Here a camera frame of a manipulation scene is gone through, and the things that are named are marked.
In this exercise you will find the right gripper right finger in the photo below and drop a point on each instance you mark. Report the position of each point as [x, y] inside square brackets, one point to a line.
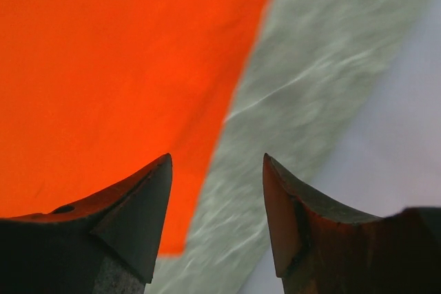
[320, 245]

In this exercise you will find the orange t-shirt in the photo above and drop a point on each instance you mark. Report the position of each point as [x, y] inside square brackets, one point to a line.
[93, 90]

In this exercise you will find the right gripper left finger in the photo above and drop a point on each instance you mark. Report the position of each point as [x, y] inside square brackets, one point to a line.
[105, 243]

